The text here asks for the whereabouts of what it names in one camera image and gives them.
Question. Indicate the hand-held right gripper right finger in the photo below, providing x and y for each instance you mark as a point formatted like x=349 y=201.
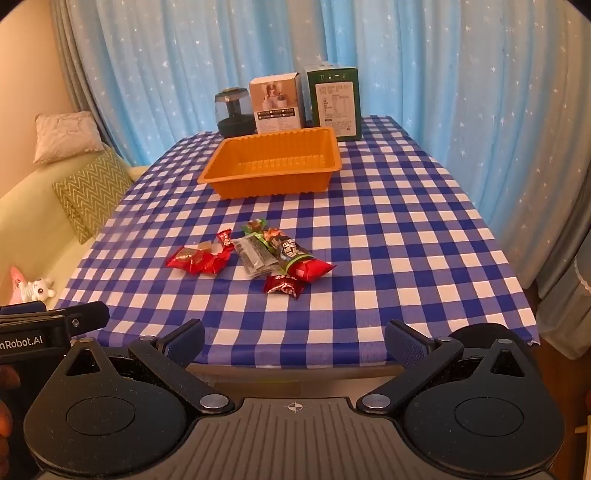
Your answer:
x=406 y=344

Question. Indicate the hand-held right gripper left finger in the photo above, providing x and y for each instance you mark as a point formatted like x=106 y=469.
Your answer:
x=184 y=342

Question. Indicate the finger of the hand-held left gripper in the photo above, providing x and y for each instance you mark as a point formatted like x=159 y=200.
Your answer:
x=90 y=318
x=27 y=308

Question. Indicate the clear candy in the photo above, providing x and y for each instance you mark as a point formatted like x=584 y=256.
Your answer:
x=206 y=248

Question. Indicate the grey clear snack packet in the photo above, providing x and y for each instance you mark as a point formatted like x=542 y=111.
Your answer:
x=251 y=258

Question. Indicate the dark red snack packet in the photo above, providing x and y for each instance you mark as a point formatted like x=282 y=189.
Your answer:
x=282 y=287

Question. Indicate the small red candy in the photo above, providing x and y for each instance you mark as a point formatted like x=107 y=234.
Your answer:
x=225 y=237

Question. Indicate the large red snack packet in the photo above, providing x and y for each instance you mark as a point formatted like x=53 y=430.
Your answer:
x=310 y=269

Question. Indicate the brown green snack packet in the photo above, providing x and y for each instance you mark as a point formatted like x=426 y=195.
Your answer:
x=255 y=226

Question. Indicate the green silver snack packet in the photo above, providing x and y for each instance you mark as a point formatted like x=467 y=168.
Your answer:
x=288 y=249

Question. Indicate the orange plastic tray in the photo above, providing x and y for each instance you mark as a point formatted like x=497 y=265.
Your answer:
x=272 y=182

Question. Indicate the person's left hand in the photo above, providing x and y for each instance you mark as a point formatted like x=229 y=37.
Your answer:
x=8 y=381

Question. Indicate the white plush toy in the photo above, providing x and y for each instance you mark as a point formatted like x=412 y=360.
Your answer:
x=42 y=288

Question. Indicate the pale yellow sofa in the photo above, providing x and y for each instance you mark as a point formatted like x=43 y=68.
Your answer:
x=32 y=221

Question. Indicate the green zigzag cushion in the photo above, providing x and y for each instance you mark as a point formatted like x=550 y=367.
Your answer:
x=92 y=189

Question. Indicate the grey curtain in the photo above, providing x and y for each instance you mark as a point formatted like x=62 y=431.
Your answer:
x=69 y=55
x=565 y=300

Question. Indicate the white cushion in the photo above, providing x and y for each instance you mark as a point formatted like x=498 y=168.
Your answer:
x=67 y=136

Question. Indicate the dark green humidifier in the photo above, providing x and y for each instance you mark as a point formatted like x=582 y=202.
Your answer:
x=234 y=115

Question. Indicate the green milk carton box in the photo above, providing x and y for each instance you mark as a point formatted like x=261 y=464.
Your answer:
x=337 y=106

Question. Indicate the white cardboard box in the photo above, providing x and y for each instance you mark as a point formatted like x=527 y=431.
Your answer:
x=276 y=106

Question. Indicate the blue star curtain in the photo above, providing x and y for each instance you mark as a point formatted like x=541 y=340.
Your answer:
x=438 y=69

